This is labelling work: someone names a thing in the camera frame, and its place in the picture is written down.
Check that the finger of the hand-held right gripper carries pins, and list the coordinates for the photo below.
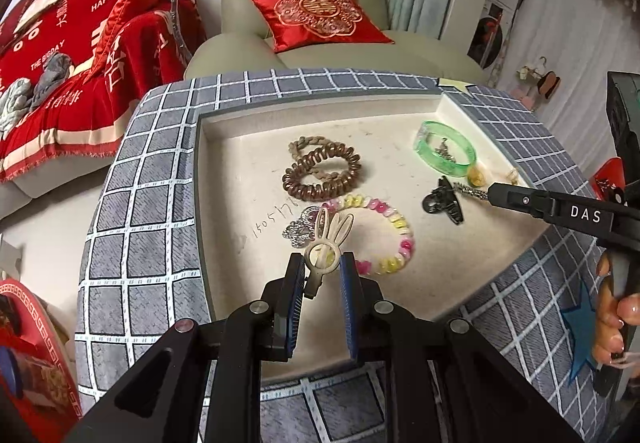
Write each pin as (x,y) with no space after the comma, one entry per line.
(550,208)

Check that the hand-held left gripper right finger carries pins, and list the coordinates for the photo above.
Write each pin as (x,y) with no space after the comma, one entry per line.
(350,303)

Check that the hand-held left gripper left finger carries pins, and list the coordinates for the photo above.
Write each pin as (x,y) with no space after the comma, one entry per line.
(295,303)

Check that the beige bunny hair clip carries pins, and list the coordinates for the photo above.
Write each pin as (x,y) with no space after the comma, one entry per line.
(325,258)

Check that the silver crown brooch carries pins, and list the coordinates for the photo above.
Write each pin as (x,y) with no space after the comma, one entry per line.
(297,230)

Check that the silver tower hair clip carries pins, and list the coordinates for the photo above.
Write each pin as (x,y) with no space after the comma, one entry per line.
(472,192)

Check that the black claw hair clip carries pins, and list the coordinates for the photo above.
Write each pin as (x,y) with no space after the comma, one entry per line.
(440,200)

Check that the small silver brooch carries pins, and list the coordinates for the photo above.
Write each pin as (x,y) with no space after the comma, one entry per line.
(442,150)

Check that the grey tray with white lining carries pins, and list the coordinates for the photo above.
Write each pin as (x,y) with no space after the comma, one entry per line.
(260,173)

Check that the person's right hand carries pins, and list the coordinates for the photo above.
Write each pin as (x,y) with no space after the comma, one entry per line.
(607,323)

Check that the brown oval ornament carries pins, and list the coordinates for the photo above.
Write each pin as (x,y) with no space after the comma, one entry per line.
(547,85)

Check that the green translucent bangle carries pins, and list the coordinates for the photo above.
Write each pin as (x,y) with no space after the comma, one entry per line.
(452,168)

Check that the blue star sticker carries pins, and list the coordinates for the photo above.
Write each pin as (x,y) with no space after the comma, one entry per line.
(580,323)

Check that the pale green star sticker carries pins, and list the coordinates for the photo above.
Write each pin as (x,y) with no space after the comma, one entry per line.
(452,83)

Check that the white panel with dark discs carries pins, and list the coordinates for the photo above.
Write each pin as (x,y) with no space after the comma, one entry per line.
(500,3)

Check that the grey checked tablecloth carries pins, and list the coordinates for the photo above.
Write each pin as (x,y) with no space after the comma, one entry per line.
(140,203)

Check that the red round gift box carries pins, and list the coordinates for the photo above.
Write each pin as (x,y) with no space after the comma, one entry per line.
(45,373)

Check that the red blanket sofa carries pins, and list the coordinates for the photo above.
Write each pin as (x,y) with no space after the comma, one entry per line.
(75,123)

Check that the red embroidered cushion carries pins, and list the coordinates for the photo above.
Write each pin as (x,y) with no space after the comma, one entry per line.
(320,15)

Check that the blue round lid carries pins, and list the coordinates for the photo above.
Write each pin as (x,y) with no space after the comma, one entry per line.
(10,373)

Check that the pale grey sofa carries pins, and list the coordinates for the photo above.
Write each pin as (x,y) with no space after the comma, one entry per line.
(20,193)

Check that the red satin pillow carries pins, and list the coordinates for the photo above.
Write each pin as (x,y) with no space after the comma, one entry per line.
(117,28)

